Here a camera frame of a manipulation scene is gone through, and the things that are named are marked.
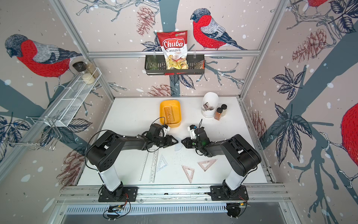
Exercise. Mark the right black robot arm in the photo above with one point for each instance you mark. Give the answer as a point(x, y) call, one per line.
point(241, 156)

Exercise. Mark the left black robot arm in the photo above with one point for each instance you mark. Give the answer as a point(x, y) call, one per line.
point(105, 150)

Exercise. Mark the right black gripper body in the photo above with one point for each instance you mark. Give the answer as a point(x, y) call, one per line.
point(197, 145)

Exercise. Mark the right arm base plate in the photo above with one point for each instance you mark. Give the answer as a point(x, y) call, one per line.
point(224, 193)

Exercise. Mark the metal clips in cup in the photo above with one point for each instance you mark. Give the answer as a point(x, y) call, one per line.
point(207, 107)

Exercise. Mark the red Chuba chips bag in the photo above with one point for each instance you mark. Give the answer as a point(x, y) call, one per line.
point(174, 47)

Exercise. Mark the white utensil holder cup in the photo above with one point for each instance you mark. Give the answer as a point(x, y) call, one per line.
point(213, 99)

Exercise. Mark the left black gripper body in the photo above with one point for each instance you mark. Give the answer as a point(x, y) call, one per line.
point(160, 141)

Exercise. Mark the brown spice jar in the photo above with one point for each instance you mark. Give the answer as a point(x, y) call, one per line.
point(218, 113)

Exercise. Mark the glass spice jar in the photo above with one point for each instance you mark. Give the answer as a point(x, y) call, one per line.
point(92, 69)

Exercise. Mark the wire cup hanger rack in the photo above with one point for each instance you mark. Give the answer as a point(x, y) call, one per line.
point(33, 133)

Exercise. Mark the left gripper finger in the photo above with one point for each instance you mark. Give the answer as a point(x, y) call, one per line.
point(168, 144)
point(171, 140)

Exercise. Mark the thin clear straight ruler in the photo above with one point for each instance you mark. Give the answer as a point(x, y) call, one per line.
point(143, 166)

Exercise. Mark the yellow plastic storage box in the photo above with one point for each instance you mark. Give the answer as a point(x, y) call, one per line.
point(175, 104)

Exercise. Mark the black hanging basket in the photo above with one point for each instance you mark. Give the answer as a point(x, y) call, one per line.
point(159, 65)

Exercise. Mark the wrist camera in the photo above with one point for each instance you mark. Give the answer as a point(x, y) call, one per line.
point(195, 131)
point(157, 130)

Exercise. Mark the clear shape stencil ruler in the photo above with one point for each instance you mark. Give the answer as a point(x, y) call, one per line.
point(153, 167)

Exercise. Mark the pink triangle set square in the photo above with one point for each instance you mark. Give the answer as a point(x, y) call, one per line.
point(189, 173)

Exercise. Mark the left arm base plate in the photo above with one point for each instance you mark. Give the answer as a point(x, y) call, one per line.
point(122, 194)

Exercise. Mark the blue clear set square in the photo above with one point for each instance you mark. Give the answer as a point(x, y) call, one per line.
point(161, 164)

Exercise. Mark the clear blue protractor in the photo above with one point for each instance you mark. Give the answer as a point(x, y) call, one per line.
point(178, 147)

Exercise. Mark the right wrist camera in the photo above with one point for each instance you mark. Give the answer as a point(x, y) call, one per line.
point(195, 131)

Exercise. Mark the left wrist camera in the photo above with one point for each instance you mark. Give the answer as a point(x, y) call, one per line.
point(157, 130)

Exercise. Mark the long pink ruler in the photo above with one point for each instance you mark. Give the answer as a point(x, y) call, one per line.
point(166, 114)

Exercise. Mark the black lid grinder jar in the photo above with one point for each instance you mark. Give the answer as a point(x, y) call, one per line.
point(80, 67)

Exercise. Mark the white wire shelf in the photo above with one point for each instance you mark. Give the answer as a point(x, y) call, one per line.
point(63, 110)

